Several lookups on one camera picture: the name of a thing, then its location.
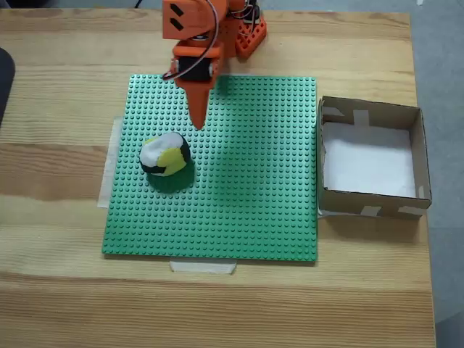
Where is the masking tape strip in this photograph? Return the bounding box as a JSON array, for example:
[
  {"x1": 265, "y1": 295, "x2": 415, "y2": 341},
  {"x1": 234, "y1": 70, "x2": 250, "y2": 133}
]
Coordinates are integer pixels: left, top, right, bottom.
[
  {"x1": 169, "y1": 259, "x2": 239, "y2": 276},
  {"x1": 97, "y1": 115, "x2": 124, "y2": 210}
]

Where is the green studded baseplate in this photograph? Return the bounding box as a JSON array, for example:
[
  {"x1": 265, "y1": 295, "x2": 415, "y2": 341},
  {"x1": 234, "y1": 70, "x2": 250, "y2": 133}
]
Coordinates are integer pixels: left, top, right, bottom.
[{"x1": 101, "y1": 74, "x2": 319, "y2": 267}]

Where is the white paper sheet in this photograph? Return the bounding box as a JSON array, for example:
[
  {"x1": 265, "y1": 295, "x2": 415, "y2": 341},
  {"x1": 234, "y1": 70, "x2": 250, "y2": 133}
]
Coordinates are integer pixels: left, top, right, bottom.
[{"x1": 320, "y1": 121, "x2": 417, "y2": 199}]

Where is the black rounded object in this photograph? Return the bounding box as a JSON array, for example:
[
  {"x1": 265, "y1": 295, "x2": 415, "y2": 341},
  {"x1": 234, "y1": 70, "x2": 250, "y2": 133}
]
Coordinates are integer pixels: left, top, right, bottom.
[{"x1": 0, "y1": 46, "x2": 17, "y2": 126}]

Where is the white yellow black soft ball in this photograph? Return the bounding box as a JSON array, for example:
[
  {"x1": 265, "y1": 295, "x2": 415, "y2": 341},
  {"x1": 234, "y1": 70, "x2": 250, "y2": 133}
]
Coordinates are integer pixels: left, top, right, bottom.
[{"x1": 139, "y1": 133, "x2": 191, "y2": 178}]

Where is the open cardboard box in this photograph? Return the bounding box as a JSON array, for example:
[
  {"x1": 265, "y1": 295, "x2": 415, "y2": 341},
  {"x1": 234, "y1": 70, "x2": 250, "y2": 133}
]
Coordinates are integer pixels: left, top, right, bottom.
[{"x1": 317, "y1": 95, "x2": 433, "y2": 221}]

